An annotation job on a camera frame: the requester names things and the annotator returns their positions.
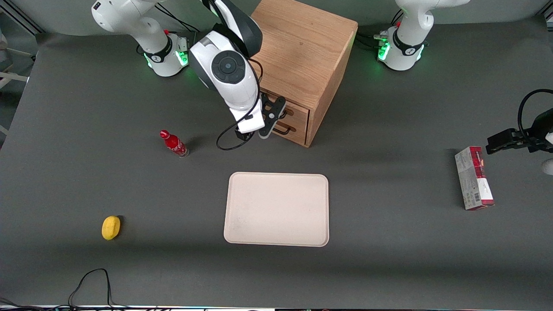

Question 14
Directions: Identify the wooden drawer cabinet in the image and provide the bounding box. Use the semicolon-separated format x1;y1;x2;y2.
251;0;358;148

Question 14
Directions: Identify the red cola bottle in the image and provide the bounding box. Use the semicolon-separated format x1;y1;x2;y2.
159;130;190;159

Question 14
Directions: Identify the thin black looped cable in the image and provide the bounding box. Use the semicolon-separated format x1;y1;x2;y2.
68;268;115;309

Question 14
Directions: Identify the black base cable bundle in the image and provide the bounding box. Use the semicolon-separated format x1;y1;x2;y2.
156;3;203;44
354;32;389;49

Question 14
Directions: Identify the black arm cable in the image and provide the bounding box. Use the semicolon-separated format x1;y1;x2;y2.
216;58;264;151
518;89;553;139

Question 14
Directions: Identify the cream rectangular tray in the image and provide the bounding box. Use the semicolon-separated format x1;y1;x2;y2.
223;172;330;248

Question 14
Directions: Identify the white metal frame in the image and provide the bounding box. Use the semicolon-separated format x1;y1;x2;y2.
0;41;27;89

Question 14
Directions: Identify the red tartan shortbread box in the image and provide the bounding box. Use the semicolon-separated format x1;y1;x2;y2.
454;146;495;211

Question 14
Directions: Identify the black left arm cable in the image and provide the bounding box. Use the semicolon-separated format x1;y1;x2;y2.
518;89;553;139

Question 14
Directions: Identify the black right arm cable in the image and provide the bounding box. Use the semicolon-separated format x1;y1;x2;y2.
216;58;264;151

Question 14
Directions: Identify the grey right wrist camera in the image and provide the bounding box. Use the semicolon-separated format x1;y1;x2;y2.
258;96;287;140

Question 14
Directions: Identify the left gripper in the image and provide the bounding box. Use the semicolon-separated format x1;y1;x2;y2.
487;108;553;155

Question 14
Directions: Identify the yellow lemon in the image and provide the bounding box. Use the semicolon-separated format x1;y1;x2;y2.
102;216;121;241

